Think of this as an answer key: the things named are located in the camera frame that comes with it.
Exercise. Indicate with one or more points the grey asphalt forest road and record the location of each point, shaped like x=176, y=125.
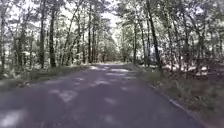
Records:
x=100, y=100

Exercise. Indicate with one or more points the wood of tall trees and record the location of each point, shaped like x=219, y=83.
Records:
x=50, y=33

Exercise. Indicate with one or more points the grass verge with undergrowth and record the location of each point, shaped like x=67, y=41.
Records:
x=40, y=72
x=190, y=90

